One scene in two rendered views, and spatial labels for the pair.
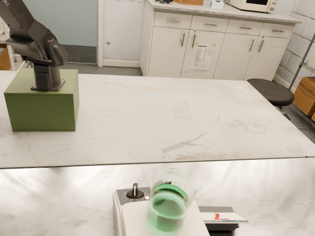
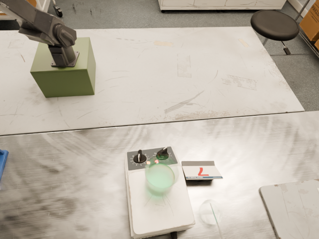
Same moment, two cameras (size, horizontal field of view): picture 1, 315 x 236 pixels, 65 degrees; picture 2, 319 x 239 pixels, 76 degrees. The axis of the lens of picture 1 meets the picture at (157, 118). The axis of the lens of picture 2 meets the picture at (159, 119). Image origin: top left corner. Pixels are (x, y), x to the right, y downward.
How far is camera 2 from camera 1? 15 cm
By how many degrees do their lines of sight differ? 23
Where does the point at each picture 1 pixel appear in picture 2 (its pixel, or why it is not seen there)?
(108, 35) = not seen: outside the picture
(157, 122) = (162, 82)
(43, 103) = (64, 77)
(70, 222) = (96, 174)
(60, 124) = (81, 91)
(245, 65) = not seen: outside the picture
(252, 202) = (230, 157)
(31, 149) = (61, 114)
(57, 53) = (66, 36)
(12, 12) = (14, 12)
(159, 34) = not seen: outside the picture
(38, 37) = (45, 27)
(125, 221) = (130, 188)
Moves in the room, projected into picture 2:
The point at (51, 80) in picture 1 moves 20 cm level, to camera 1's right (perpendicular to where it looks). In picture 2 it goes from (67, 58) to (140, 69)
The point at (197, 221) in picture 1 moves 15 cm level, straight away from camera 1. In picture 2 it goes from (181, 186) to (206, 132)
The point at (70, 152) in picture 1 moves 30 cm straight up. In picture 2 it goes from (91, 116) to (57, 21)
